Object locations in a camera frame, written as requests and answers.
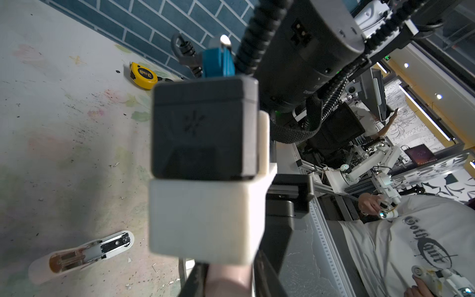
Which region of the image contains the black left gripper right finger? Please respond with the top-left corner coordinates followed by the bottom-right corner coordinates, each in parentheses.
top-left (253, 250), bottom-right (288, 297)

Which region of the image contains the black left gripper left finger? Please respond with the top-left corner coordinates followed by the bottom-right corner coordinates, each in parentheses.
top-left (178, 261), bottom-right (209, 297)

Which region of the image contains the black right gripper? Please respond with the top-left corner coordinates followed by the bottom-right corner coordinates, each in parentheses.
top-left (254, 1), bottom-right (364, 113)

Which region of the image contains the person in white shirt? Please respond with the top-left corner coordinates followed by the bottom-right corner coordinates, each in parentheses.
top-left (329, 195), bottom-right (475, 297)

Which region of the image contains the yellow tape measure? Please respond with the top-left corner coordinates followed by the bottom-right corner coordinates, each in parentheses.
top-left (129, 62), bottom-right (158, 90)

